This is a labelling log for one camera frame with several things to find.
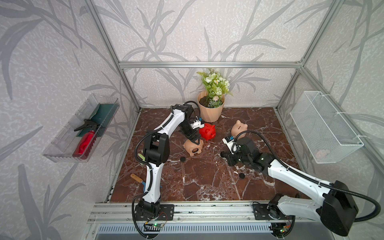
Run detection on beige flower pot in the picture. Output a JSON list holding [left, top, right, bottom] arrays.
[[197, 91, 224, 123]]

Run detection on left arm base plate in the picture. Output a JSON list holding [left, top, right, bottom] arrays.
[[134, 204, 175, 221]]

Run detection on red piggy bank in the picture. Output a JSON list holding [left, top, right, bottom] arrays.
[[199, 123, 216, 141]]

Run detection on green cloth in tray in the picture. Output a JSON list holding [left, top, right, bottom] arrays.
[[74, 104, 120, 137]]

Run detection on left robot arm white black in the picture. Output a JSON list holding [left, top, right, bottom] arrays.
[[134, 101, 204, 216]]

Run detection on green garden fork tool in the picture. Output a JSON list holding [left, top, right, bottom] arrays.
[[138, 154, 145, 161]]

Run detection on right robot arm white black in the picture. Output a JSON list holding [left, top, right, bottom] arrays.
[[220, 136, 381, 237]]

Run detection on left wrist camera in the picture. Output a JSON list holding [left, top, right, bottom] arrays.
[[191, 119, 205, 129]]

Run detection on clear plastic wall tray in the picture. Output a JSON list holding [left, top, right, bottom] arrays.
[[43, 94, 120, 163]]

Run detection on pink object in basket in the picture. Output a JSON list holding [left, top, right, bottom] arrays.
[[315, 149, 330, 161]]

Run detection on blue garden rake tool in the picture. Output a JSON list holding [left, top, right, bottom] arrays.
[[130, 174, 146, 192]]

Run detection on red spray bottle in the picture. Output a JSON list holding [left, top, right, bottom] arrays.
[[73, 119, 100, 160]]

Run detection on white wire basket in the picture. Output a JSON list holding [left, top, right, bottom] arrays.
[[290, 91, 364, 164]]

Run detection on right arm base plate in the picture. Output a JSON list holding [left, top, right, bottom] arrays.
[[252, 202, 287, 221]]

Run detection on beige piggy bank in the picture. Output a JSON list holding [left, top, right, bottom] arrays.
[[183, 140, 204, 157], [231, 120, 248, 138]]

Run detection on green white artificial plant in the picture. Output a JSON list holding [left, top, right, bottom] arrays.
[[197, 69, 232, 109]]

